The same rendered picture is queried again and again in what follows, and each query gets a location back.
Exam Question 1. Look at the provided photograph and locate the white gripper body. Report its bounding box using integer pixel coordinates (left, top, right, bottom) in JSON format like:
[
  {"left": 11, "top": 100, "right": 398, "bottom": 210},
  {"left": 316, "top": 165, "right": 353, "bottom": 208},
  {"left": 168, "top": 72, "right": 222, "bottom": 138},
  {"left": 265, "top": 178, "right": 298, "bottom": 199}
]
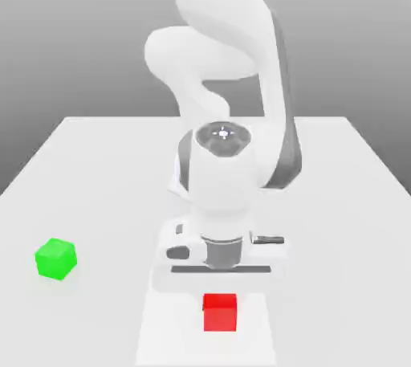
[{"left": 153, "top": 263, "right": 287, "bottom": 295}]

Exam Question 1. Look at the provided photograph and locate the small green cube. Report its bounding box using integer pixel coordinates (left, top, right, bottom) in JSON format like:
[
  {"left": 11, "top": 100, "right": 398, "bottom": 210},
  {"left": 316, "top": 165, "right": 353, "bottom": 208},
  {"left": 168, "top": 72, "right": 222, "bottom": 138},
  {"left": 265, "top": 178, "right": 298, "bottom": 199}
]
[{"left": 34, "top": 237, "right": 79, "bottom": 282}]

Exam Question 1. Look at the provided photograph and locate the small red cube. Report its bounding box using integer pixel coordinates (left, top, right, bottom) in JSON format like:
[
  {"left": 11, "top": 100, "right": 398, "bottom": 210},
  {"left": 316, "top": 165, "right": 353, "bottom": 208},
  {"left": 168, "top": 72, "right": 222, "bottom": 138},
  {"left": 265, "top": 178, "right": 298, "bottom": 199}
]
[{"left": 202, "top": 292, "right": 238, "bottom": 332}]

